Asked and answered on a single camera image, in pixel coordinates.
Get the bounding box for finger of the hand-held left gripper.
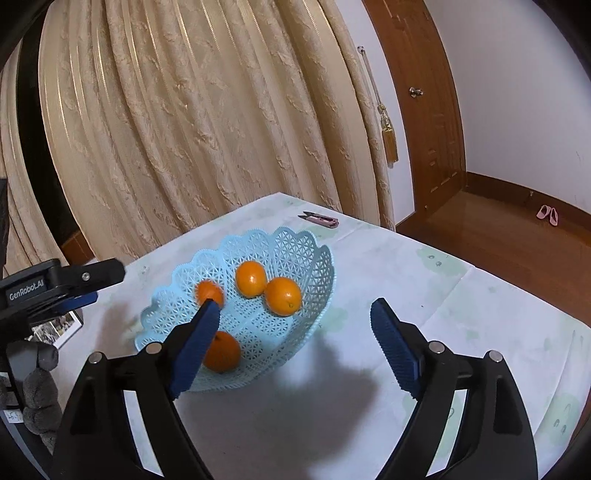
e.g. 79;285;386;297
65;291;99;311
58;258;126;296

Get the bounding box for light blue plastic lattice basket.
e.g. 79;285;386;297
134;226;337;393

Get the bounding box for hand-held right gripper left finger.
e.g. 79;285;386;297
51;299;222;480

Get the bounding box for large beige curtain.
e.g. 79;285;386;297
39;0;396;264

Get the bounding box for orange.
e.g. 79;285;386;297
203;331;242;374
236;261;268;298
264;277;303;317
195;281;225;309

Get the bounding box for grey plush toy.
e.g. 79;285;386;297
0;342;63;457

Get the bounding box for clear curtain pull rod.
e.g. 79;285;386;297
357;45;385;112

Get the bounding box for gold curtain tassel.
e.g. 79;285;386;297
379;105;399;169

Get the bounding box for narrow beige curtain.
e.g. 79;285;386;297
0;60;77;278

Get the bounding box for photo collage board with clips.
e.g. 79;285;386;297
30;310;84;349

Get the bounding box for wooden door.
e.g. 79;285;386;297
362;0;467;214

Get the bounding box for pink thread snips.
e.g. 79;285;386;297
299;211;340;228

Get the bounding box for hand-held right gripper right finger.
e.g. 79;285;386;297
370;298;539;480

